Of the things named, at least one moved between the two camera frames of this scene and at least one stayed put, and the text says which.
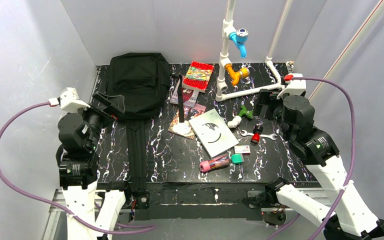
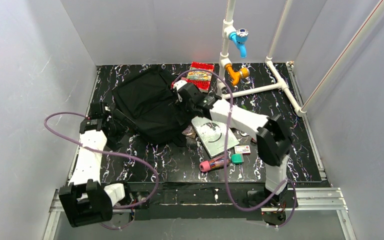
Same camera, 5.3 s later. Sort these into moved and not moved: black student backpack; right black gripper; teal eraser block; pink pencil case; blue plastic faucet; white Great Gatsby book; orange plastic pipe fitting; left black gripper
Moved: right black gripper; left black gripper; black student backpack
Not moved: teal eraser block; pink pencil case; blue plastic faucet; white Great Gatsby book; orange plastic pipe fitting
